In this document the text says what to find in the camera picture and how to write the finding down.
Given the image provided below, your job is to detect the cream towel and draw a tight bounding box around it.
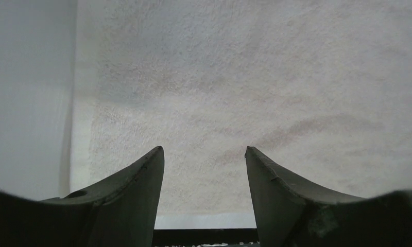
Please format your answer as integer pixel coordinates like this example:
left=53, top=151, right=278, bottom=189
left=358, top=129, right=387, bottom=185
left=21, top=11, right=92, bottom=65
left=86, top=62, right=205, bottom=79
left=70, top=1, right=412, bottom=215

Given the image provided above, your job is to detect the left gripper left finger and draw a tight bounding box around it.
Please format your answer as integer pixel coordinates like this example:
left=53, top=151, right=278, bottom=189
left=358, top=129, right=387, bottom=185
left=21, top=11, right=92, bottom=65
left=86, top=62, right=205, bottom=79
left=39, top=146, right=164, bottom=246

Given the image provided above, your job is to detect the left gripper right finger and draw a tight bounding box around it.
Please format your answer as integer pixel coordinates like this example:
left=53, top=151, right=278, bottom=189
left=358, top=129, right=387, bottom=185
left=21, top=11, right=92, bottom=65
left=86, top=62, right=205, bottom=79
left=245, top=146, right=361, bottom=246

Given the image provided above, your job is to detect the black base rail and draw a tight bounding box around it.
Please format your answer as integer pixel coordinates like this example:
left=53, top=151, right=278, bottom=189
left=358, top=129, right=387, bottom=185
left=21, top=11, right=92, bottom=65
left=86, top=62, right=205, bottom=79
left=152, top=228, right=260, bottom=246

